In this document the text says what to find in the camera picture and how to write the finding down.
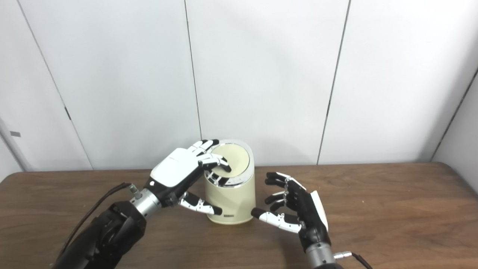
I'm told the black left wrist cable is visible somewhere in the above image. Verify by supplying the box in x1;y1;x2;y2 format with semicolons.
58;182;143;259

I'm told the white and black left hand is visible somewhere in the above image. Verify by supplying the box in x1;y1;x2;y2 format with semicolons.
144;139;232;216

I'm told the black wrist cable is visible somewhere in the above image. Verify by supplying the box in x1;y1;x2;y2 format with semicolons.
333;251;374;269
58;182;143;259

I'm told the white wall pole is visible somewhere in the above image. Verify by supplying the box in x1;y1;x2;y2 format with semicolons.
0;117;31;173

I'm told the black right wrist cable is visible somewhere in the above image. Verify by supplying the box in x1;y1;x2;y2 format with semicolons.
333;251;374;269

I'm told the cream-colored lidded bin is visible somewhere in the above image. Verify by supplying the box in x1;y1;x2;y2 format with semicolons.
204;139;256;225

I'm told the white and black right hand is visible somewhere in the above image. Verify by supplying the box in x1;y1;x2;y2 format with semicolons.
251;172;331;253

